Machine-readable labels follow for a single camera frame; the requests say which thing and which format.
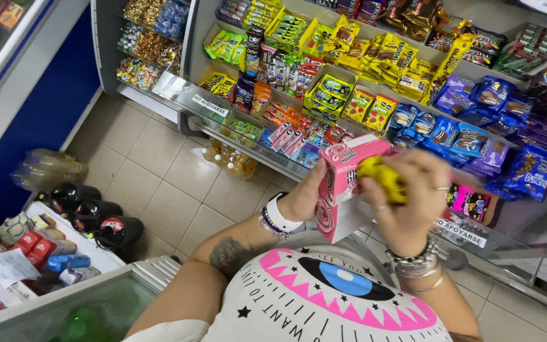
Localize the pink cardboard snack box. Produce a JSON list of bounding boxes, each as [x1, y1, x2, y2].
[[315, 134, 393, 244]]

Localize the beaded bracelet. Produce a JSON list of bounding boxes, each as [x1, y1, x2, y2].
[[258, 206, 290, 241]]

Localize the white shirt with eye print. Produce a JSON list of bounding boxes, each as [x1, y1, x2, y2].
[[122, 231, 456, 342]]

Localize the wrapped pack of yellow bottles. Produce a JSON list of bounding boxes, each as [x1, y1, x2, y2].
[[9, 148, 89, 192], [201, 137, 259, 181]]

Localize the white wristband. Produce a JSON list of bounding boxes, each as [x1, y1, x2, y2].
[[266, 192, 304, 234]]

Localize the person's right hand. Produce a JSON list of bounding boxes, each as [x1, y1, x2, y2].
[[359, 149, 453, 257]]

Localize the glass-lid chest freezer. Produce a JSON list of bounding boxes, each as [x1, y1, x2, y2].
[[0, 256, 182, 342]]

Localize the white counter tray with goods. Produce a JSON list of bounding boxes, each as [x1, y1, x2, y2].
[[0, 201, 127, 310]]

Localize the blue and white freezer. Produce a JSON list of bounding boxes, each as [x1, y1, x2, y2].
[[0, 0, 104, 230]]

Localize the person's left hand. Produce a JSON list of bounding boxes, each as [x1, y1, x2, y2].
[[278, 159, 329, 223]]

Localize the white warning label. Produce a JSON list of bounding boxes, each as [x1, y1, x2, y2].
[[434, 217, 487, 249], [191, 93, 229, 118]]

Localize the snack display shelf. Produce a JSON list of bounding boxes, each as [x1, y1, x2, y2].
[[152, 0, 547, 305]]

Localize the silver bracelets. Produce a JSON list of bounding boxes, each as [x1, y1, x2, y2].
[[385, 237, 446, 293]]

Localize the dark soda bottle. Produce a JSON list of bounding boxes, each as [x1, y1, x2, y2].
[[71, 200, 123, 234], [88, 216, 144, 252], [49, 182, 102, 215]]

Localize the shelf of wrapped candy bags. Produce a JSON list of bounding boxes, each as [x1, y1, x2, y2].
[[91, 0, 194, 125]]

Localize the yellow snack packet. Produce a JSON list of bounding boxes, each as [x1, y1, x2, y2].
[[356, 156, 407, 206]]

